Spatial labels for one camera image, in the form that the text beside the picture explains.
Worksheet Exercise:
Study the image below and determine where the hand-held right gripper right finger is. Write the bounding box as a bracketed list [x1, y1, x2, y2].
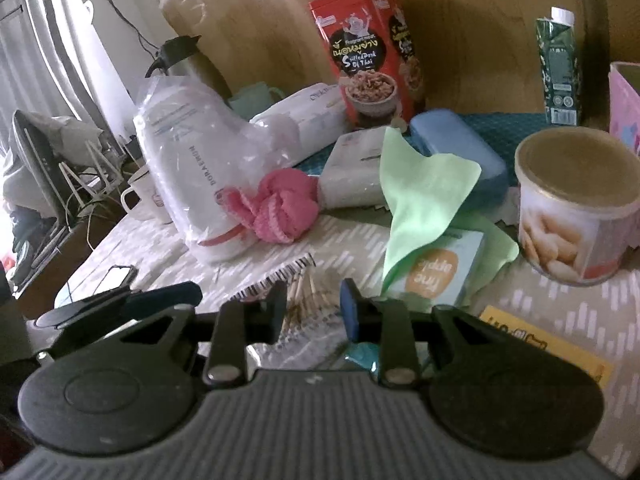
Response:
[339, 277, 581, 388]

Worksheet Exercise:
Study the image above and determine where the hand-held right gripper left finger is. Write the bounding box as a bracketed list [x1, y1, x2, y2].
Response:
[50, 280, 291, 387]

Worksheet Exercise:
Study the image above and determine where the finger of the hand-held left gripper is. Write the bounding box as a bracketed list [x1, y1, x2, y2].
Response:
[39, 281, 202, 331]

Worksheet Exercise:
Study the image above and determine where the pink knitted cloth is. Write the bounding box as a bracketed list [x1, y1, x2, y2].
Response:
[220, 168, 321, 244]

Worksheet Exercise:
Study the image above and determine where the paper cup stack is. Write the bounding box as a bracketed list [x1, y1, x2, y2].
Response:
[132, 76, 301, 263]

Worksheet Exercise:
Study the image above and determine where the light green cloth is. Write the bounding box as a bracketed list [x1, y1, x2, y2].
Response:
[378, 127, 521, 296]

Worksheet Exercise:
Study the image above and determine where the packet of toothpicks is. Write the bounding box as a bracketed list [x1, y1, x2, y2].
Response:
[235, 252, 316, 301]

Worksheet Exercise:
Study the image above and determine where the pile of toothpicks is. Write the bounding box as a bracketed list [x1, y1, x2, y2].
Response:
[285, 270, 341, 321]

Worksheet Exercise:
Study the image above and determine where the teal wrapper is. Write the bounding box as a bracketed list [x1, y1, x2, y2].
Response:
[345, 342, 386, 373]

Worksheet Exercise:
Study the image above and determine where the black smartphone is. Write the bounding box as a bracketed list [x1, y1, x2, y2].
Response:
[105, 265, 138, 291]

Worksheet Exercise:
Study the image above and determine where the grey patterned tablecloth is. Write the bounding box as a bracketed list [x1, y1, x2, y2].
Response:
[55, 200, 640, 480]

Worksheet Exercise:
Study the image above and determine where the small light blue packet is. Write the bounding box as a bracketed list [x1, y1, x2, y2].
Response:
[387, 230, 486, 311]

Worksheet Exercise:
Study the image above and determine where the white mug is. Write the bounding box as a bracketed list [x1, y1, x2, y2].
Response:
[121, 167, 173, 223]

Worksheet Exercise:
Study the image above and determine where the white tissue pack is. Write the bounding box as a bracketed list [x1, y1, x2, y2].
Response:
[318, 127, 401, 208]

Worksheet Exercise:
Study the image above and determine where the white router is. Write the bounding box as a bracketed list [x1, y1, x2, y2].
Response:
[57, 137, 123, 216]

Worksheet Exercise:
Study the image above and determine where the black laptop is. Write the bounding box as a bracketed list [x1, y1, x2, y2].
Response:
[11, 110, 70, 283]

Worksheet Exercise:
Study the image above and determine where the blue hard case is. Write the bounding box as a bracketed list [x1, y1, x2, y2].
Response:
[409, 109, 508, 211]

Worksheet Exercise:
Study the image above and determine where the white plastic-wrapped packet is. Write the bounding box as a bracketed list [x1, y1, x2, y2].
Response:
[250, 82, 348, 161]

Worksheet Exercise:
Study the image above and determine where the yellow card box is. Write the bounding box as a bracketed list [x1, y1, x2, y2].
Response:
[479, 305, 613, 388]

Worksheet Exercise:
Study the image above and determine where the light green cup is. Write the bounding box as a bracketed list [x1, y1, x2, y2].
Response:
[230, 82, 286, 116]

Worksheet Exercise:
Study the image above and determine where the steel thermos kettle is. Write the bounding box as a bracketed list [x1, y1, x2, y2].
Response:
[145, 35, 233, 106]

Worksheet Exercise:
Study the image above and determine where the round nut can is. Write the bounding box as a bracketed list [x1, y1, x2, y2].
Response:
[515, 126, 640, 286]

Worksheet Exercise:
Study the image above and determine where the red cereal box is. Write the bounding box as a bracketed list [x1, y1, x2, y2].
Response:
[308, 0, 426, 128]

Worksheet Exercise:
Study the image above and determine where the white curtain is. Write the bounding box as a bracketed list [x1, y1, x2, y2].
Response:
[0, 0, 118, 123]

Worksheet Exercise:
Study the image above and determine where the large cardboard box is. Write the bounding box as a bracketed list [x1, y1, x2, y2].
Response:
[160, 0, 591, 116]

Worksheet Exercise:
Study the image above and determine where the green drink carton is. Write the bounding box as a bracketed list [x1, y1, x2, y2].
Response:
[536, 7, 585, 126]

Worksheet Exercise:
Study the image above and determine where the pink box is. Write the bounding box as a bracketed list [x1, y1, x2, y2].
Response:
[609, 61, 640, 156]

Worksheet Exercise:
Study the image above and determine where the black cable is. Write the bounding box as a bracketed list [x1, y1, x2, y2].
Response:
[65, 0, 162, 57]

